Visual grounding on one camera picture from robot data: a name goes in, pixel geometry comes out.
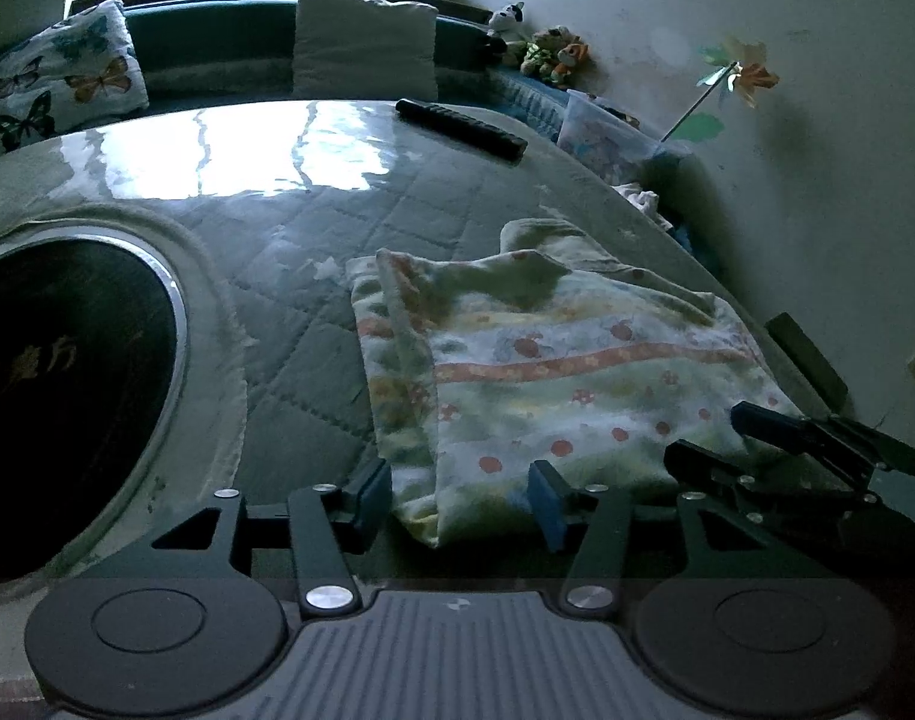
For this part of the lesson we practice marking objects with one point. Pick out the white pillow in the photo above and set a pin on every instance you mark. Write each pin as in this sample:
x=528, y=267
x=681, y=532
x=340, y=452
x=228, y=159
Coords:
x=363, y=45

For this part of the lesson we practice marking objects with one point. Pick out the pale printed pyjama top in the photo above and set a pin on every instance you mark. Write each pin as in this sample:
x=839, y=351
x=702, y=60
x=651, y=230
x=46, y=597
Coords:
x=547, y=360

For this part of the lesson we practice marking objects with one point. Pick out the clear plastic container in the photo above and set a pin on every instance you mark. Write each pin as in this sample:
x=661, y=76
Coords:
x=603, y=135

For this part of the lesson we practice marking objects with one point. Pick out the orange plush toy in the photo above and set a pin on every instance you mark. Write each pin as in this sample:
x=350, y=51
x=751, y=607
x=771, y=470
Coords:
x=573, y=60

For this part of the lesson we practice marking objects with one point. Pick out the round black cooktop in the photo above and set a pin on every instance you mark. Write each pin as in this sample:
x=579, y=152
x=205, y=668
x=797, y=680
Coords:
x=67, y=390

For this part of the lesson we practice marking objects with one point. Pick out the paper pinwheel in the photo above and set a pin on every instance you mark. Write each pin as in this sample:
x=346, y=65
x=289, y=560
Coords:
x=742, y=71

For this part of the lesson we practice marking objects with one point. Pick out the butterfly print pillow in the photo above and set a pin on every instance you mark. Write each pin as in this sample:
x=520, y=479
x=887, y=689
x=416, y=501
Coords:
x=60, y=82

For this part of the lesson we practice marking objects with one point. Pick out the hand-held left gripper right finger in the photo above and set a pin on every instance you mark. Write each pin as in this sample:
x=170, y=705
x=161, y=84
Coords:
x=551, y=502

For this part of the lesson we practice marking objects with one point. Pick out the black and white plush toy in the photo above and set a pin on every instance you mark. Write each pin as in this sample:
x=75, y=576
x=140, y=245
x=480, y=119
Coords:
x=506, y=22

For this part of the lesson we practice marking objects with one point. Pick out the white crumpled cloth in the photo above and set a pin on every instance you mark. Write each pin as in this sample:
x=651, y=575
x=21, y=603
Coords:
x=645, y=204

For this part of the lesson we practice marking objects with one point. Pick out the dark flat board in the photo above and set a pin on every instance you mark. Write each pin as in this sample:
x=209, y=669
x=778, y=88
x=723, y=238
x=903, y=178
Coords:
x=806, y=360

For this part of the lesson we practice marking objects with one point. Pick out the black remote control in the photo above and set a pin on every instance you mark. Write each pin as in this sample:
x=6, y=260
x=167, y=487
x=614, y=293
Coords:
x=465, y=127

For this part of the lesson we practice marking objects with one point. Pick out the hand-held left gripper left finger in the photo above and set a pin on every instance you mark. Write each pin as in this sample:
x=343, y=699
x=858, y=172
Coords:
x=330, y=540

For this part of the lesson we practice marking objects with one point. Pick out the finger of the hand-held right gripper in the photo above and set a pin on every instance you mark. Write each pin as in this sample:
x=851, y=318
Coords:
x=701, y=469
x=772, y=427

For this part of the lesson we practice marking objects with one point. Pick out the teal sofa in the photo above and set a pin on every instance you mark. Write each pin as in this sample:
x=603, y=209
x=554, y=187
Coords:
x=217, y=37

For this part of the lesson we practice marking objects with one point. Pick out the green leaf wall sticker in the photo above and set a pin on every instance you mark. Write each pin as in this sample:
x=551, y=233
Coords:
x=699, y=127

